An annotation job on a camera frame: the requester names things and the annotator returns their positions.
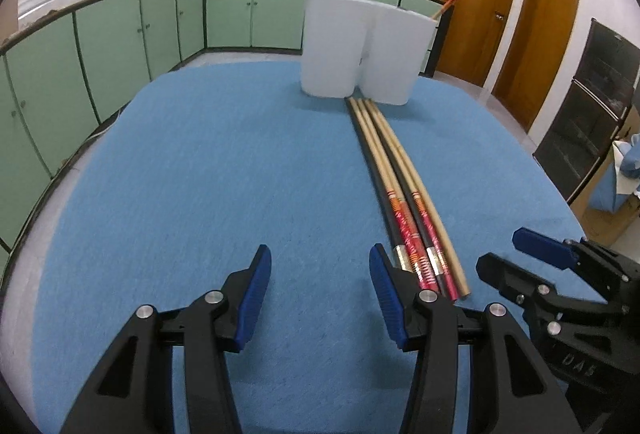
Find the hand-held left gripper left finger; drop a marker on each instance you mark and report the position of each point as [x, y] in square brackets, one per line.
[252, 299]

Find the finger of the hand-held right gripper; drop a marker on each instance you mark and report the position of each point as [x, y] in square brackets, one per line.
[540, 244]
[505, 276]

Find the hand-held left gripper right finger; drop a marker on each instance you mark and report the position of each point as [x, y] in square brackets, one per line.
[387, 299]

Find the plain bamboo chopstick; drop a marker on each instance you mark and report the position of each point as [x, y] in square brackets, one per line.
[440, 224]

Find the black chopstick gold band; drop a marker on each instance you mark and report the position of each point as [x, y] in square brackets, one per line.
[420, 219]
[369, 153]

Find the white utensil holder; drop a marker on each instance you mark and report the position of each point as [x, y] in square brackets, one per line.
[395, 53]
[330, 43]

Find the cardboard box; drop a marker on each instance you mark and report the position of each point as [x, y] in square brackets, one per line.
[600, 224]

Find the blue cloth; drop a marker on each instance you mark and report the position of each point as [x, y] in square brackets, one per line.
[607, 194]

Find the blue table mat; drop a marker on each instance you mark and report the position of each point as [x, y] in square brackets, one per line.
[200, 189]

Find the black glass cabinet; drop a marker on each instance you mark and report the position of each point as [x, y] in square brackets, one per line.
[585, 113]

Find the plain wooden door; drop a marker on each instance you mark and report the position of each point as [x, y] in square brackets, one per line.
[540, 43]

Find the green kitchen base cabinets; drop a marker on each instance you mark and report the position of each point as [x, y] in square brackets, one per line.
[50, 78]

